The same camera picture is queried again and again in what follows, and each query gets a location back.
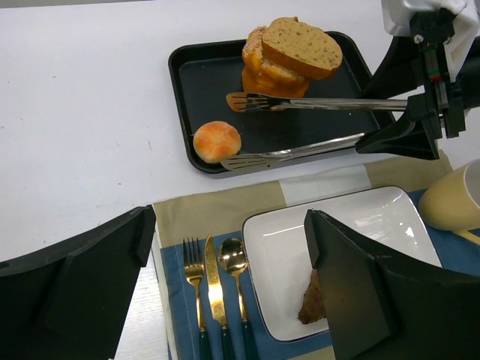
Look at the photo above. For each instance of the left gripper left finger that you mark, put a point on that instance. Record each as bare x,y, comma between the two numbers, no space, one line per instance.
70,300

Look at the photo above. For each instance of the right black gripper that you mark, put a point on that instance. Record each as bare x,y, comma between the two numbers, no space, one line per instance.
415,133

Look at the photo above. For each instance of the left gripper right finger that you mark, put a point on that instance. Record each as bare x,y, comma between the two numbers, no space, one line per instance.
383,304

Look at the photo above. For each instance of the brown chocolate croissant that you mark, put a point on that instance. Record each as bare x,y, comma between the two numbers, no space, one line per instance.
313,308

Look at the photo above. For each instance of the metal serving tongs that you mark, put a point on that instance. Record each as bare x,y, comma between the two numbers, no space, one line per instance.
287,128

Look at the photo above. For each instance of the stacked bread slices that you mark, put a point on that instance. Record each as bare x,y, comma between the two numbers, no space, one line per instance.
282,58

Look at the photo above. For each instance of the white rectangular plate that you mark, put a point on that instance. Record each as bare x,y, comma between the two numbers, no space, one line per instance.
279,262

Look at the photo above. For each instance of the yellow ceramic mug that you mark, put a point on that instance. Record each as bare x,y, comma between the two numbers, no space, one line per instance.
452,203

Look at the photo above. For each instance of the blue beige placemat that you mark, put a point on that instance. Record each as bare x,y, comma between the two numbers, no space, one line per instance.
222,213

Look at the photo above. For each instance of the small round bun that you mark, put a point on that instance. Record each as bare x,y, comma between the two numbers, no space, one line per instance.
215,141

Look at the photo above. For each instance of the black baking tray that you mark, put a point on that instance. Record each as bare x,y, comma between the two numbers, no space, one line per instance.
202,76

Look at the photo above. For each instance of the gold knife green handle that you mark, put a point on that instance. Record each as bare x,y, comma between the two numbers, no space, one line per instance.
216,297

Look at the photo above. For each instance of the gold spoon green handle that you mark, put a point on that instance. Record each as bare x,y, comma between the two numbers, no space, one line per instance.
233,260

